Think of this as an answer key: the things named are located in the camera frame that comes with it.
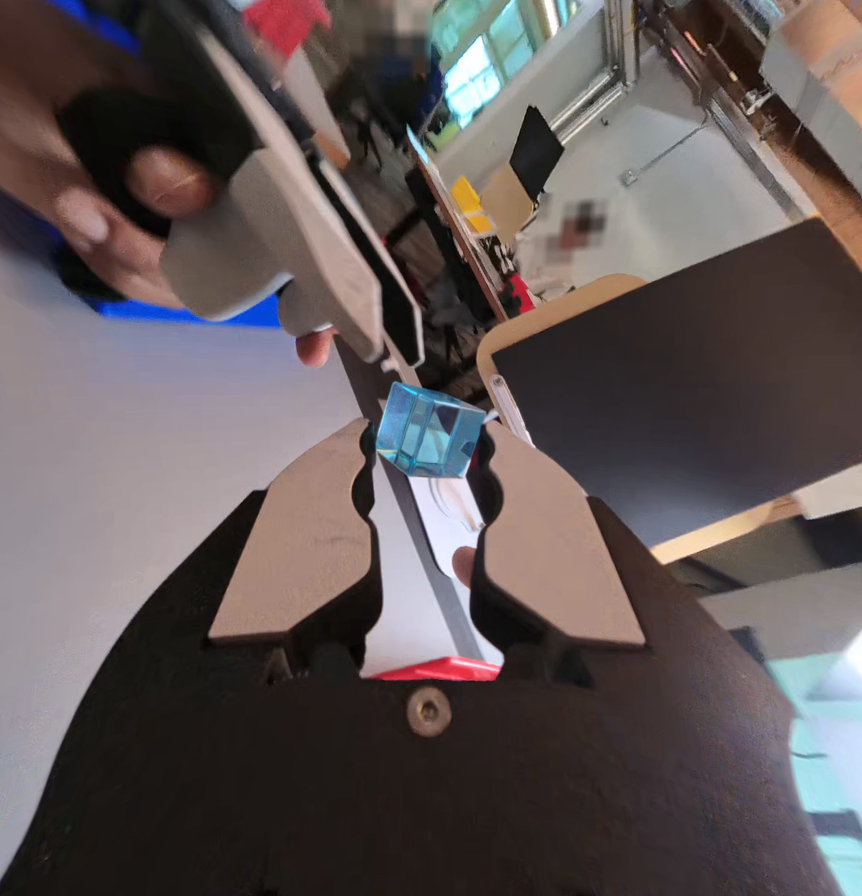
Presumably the red tote bag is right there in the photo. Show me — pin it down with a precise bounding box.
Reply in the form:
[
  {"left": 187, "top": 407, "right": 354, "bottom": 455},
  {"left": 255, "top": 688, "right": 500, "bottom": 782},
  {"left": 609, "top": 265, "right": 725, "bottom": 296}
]
[{"left": 244, "top": 0, "right": 332, "bottom": 58}]

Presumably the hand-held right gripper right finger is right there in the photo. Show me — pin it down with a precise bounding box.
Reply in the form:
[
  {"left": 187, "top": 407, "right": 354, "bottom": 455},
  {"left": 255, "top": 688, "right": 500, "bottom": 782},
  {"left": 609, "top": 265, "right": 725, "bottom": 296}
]
[{"left": 469, "top": 422, "right": 647, "bottom": 651}]

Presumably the red plastic bin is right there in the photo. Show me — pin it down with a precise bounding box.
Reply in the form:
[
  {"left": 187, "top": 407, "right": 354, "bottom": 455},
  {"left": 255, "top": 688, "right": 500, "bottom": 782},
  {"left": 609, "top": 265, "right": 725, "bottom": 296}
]
[{"left": 364, "top": 656, "right": 503, "bottom": 682}]

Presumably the wooden table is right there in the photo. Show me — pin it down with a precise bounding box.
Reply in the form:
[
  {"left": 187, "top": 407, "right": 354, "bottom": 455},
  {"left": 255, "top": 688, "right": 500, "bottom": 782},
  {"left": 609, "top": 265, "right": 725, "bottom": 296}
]
[{"left": 403, "top": 126, "right": 519, "bottom": 324}]

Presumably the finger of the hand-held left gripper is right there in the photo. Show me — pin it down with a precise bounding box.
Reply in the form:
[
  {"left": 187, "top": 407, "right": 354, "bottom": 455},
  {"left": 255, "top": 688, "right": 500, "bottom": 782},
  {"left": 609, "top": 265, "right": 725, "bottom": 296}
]
[
  {"left": 158, "top": 31, "right": 384, "bottom": 364},
  {"left": 310, "top": 154, "right": 426, "bottom": 370}
]

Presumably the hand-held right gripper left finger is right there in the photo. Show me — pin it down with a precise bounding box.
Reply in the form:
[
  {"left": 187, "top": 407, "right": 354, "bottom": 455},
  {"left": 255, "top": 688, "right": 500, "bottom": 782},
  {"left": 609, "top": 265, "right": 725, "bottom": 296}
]
[{"left": 207, "top": 417, "right": 384, "bottom": 648}]

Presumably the blue transparent cube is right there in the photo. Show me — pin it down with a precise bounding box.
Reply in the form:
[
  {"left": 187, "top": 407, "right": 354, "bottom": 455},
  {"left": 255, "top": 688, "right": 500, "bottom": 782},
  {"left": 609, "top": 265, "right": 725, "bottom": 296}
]
[{"left": 375, "top": 381, "right": 488, "bottom": 482}]

